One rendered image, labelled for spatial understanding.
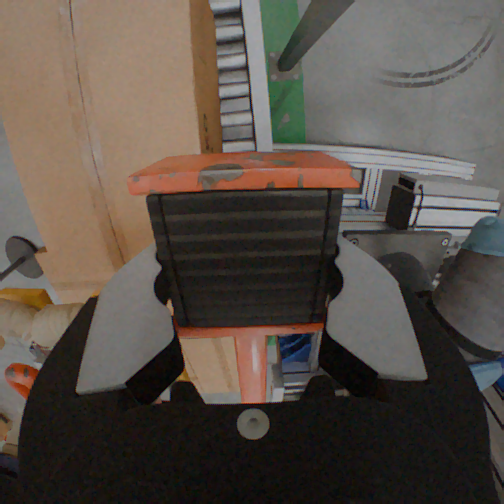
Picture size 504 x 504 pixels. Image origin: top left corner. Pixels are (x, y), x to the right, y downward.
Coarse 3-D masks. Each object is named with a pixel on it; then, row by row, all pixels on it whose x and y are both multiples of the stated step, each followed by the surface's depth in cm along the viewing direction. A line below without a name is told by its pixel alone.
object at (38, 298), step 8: (8, 288) 28; (16, 288) 29; (24, 288) 29; (32, 288) 29; (40, 288) 29; (0, 296) 28; (8, 296) 28; (16, 296) 28; (24, 296) 28; (32, 296) 28; (40, 296) 28; (48, 296) 30; (24, 304) 28; (32, 304) 28; (40, 304) 28; (32, 352) 30
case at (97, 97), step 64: (0, 0) 20; (64, 0) 23; (128, 0) 25; (192, 0) 28; (0, 64) 26; (64, 64) 29; (128, 64) 30; (192, 64) 31; (64, 128) 34; (128, 128) 35; (192, 128) 36; (64, 192) 40; (128, 192) 41; (64, 256) 47; (128, 256) 47
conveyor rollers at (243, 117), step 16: (224, 0) 52; (224, 32) 57; (240, 32) 57; (224, 64) 62; (240, 64) 62; (224, 96) 67; (240, 96) 67; (224, 112) 70; (240, 112) 69; (224, 144) 74; (240, 144) 74
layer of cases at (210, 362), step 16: (48, 256) 93; (48, 272) 97; (64, 288) 102; (80, 288) 102; (96, 288) 102; (192, 352) 125; (208, 352) 126; (224, 352) 126; (192, 368) 135; (208, 368) 134; (224, 368) 134; (208, 384) 143; (224, 384) 143
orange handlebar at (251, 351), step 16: (240, 336) 14; (256, 336) 14; (240, 352) 15; (256, 352) 15; (16, 368) 18; (32, 368) 19; (240, 368) 16; (256, 368) 16; (16, 384) 19; (240, 384) 17; (256, 384) 17; (256, 400) 18
